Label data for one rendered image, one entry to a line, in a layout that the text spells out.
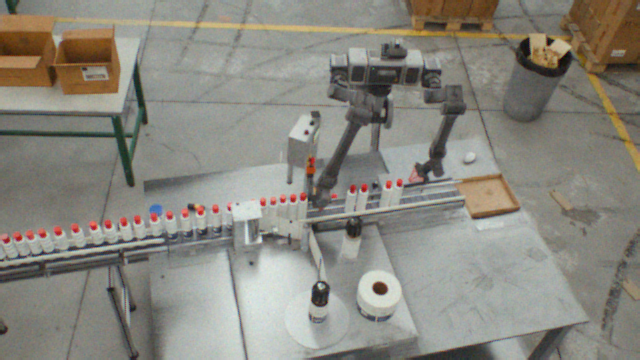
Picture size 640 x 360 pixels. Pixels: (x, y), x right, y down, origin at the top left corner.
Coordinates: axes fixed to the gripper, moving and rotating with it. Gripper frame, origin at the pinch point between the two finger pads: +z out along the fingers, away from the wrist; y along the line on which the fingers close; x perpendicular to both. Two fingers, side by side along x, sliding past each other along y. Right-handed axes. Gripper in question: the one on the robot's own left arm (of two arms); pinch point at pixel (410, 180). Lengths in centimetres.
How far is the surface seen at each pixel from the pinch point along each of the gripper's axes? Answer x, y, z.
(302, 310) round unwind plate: -44, 57, 58
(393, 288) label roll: -20, 60, 21
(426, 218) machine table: 23.4, 10.3, 10.7
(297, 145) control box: -73, -1, 13
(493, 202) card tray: 56, 6, -17
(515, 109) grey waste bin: 190, -139, -31
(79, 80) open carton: -121, -131, 129
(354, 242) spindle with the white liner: -31, 34, 26
